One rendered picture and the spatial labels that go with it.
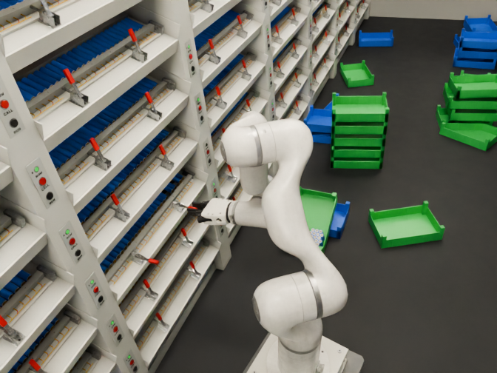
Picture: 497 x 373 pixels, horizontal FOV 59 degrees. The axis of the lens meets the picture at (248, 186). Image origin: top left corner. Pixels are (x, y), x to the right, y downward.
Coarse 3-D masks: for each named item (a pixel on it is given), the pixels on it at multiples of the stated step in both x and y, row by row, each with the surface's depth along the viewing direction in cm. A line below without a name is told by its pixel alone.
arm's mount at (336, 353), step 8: (272, 336) 140; (264, 344) 138; (272, 344) 138; (328, 344) 137; (336, 344) 137; (264, 352) 136; (328, 352) 135; (336, 352) 135; (344, 352) 135; (256, 360) 134; (264, 360) 134; (336, 360) 133; (344, 360) 139; (256, 368) 133; (264, 368) 133; (336, 368) 132
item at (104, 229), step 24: (168, 144) 158; (192, 144) 162; (144, 168) 146; (168, 168) 151; (120, 192) 136; (144, 192) 142; (96, 216) 128; (120, 216) 132; (96, 240) 126; (120, 240) 133
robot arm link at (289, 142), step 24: (288, 120) 108; (264, 144) 104; (288, 144) 105; (312, 144) 108; (288, 168) 106; (264, 192) 108; (288, 192) 104; (264, 216) 108; (288, 216) 104; (288, 240) 104; (312, 240) 106; (312, 264) 105; (312, 288) 103; (336, 288) 104; (336, 312) 107
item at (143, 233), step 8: (184, 184) 169; (176, 192) 166; (168, 200) 162; (160, 208) 159; (168, 208) 161; (160, 216) 158; (152, 224) 153; (160, 224) 156; (144, 232) 150; (152, 232) 153; (136, 240) 148; (144, 240) 150; (128, 248) 145; (128, 256) 143; (120, 264) 140; (112, 272) 138; (112, 280) 137
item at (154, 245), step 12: (192, 168) 174; (204, 180) 175; (168, 192) 168; (192, 192) 171; (168, 216) 160; (180, 216) 162; (156, 228) 156; (168, 228) 157; (156, 240) 152; (144, 252) 148; (156, 252) 153; (132, 264) 144; (144, 264) 145; (132, 276) 141; (120, 288) 137; (120, 300) 137
